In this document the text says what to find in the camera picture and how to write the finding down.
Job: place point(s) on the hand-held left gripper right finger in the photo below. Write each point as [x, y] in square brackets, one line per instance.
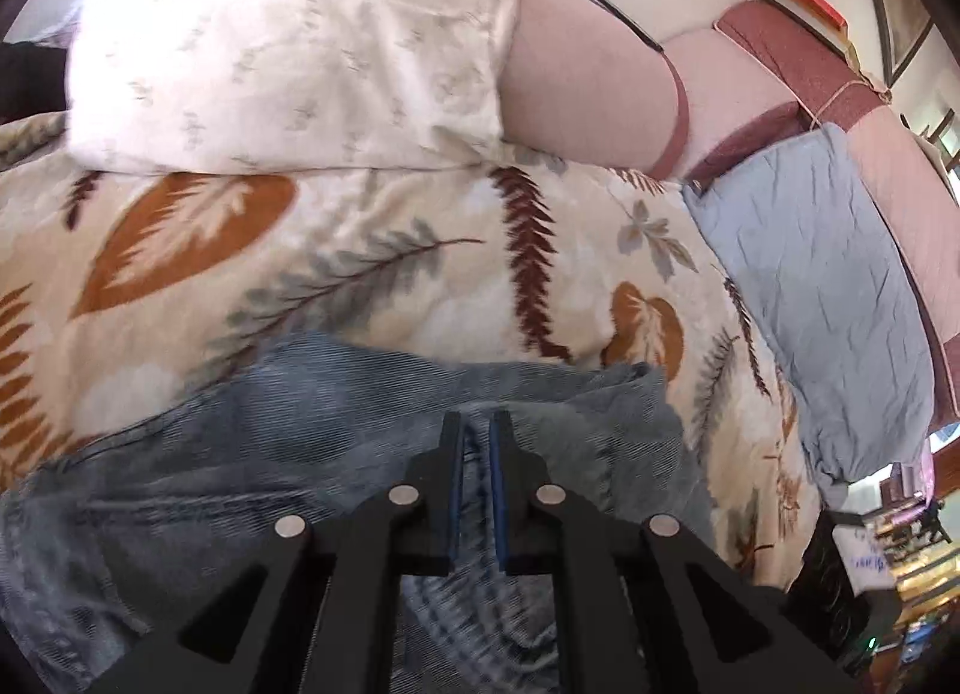
[497, 514]

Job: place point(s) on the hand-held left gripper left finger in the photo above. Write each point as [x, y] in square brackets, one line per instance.
[453, 514]

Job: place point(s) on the blue denim pants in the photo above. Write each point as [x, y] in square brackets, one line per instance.
[262, 424]

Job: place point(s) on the leaf print fleece blanket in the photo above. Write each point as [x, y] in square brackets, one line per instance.
[375, 214]

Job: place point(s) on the dark bag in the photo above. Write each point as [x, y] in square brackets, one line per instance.
[825, 589]

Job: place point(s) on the light blue quilted pillow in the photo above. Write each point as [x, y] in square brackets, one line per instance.
[825, 289]

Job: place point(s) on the pink padded headboard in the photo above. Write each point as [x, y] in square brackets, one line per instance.
[585, 87]

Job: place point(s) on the white patterned pillow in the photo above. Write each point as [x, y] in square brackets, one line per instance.
[300, 27]

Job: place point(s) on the red and yellow books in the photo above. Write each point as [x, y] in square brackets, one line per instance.
[802, 15]

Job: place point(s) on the dark wooden frame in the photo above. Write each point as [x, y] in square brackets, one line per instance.
[896, 12]

